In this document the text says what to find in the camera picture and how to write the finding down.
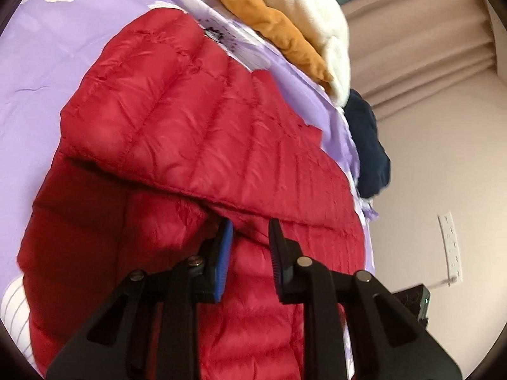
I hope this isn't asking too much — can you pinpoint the white power strip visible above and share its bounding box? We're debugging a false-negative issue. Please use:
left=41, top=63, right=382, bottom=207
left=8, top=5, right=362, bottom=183
left=438, top=212, right=463, bottom=286

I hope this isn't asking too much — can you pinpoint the red down jacket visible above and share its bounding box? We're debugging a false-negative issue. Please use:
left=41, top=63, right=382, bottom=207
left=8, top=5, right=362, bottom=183
left=18, top=8, right=367, bottom=380

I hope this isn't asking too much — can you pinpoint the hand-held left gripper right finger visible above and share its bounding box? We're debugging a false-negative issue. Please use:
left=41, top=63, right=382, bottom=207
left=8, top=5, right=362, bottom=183
left=268, top=218, right=464, bottom=380

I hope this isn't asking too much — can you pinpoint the purple floral bed sheet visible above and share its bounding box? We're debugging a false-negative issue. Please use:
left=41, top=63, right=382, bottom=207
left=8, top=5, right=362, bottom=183
left=0, top=0, right=379, bottom=380

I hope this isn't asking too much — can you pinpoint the mustard orange garment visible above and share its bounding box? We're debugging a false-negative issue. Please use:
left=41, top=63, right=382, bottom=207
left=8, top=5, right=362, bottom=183
left=214, top=0, right=335, bottom=96

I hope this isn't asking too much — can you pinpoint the navy blue garment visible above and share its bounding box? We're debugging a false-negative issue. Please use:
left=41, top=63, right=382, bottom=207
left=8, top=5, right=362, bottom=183
left=343, top=89, right=393, bottom=199

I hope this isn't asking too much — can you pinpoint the beige curtain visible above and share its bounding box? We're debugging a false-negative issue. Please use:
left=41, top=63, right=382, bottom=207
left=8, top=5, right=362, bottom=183
left=341, top=0, right=500, bottom=115

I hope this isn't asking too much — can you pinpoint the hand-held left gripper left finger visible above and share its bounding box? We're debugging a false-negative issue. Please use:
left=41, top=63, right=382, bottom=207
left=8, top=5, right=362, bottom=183
left=45, top=219, right=234, bottom=380

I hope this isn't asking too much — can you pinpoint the white fluffy garment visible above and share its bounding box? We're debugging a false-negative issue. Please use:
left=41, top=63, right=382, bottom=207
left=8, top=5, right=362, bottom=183
left=208, top=0, right=353, bottom=107

